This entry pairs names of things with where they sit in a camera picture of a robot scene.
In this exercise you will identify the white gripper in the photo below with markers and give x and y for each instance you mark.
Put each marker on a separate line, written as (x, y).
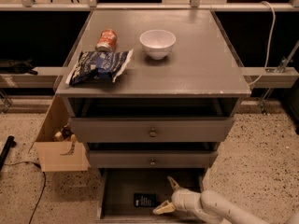
(181, 199)

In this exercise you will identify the dark blue rxbar wrapper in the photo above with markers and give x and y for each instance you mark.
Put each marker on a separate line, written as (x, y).
(144, 200)

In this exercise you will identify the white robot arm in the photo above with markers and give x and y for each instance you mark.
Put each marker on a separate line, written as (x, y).
(208, 206)

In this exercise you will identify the grey open bottom drawer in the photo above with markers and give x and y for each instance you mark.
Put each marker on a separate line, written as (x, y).
(116, 203)

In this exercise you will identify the grey middle drawer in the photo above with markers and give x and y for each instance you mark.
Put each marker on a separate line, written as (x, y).
(152, 158)

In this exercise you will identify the grey wooden drawer cabinet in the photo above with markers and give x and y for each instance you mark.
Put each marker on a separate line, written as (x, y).
(200, 78)

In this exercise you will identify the grey top drawer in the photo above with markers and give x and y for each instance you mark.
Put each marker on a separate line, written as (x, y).
(149, 130)

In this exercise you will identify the cardboard box with items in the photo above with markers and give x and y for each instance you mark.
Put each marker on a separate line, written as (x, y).
(59, 152)

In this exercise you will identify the blue white chip bag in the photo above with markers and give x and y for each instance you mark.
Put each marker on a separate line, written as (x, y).
(98, 65)

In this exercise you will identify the white ceramic bowl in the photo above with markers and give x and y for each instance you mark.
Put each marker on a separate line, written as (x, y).
(157, 43)

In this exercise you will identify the black bar on floor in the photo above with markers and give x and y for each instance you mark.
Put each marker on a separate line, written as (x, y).
(9, 144)

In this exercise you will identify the orange soda can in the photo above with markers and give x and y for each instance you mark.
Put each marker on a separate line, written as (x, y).
(107, 41)

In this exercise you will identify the black object on left ledge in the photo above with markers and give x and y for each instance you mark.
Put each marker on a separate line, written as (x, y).
(9, 66)

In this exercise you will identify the metal rail frame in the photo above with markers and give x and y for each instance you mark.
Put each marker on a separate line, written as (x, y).
(92, 5)

